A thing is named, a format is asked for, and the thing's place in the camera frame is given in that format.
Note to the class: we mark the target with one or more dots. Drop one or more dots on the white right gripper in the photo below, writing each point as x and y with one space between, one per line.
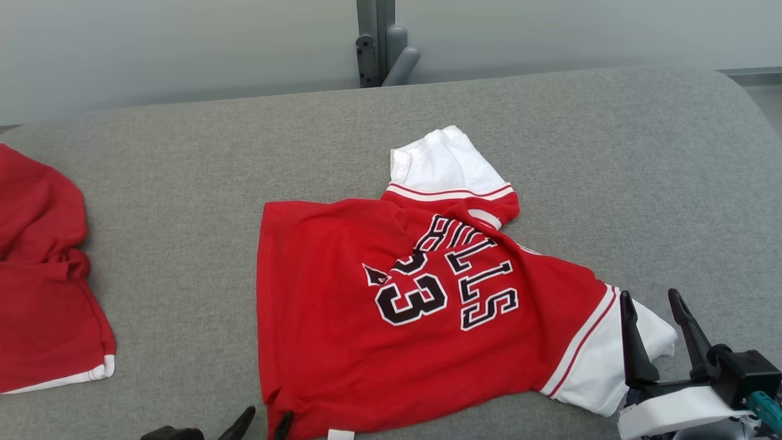
672 406

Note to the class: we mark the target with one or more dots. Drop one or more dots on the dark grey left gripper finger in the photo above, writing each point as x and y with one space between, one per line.
283 429
239 428

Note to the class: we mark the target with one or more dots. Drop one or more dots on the red Bulls jersey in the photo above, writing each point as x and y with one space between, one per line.
330 293

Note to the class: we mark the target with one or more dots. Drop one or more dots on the red shorts with white trim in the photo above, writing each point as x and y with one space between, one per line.
43 293

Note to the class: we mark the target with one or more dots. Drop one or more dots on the grey fabric sofa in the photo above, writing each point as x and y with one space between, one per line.
183 183

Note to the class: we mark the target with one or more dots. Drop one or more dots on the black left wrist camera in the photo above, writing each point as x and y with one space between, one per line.
174 434

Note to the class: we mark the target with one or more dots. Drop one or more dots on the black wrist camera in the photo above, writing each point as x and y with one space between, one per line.
174 434
748 373

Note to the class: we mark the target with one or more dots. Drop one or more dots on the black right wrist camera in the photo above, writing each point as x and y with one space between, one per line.
748 373

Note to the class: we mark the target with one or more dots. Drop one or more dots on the grey metal post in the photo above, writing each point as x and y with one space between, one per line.
382 43

